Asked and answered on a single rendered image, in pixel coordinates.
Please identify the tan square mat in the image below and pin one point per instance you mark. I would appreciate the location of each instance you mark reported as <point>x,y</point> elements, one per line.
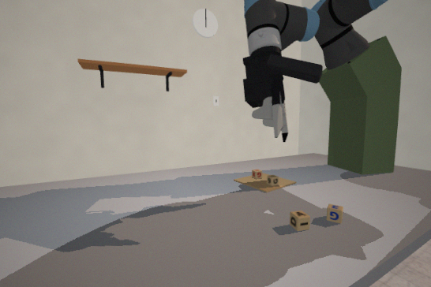
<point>261,183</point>

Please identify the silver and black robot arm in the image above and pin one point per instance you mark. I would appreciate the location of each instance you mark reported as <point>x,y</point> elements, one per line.
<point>333,31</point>

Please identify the wooden letter block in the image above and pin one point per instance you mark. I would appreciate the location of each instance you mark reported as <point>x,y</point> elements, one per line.
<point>257,173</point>
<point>334,213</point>
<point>299,220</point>
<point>272,180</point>

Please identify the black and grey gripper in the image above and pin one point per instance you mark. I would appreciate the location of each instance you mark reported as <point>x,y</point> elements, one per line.
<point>257,88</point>

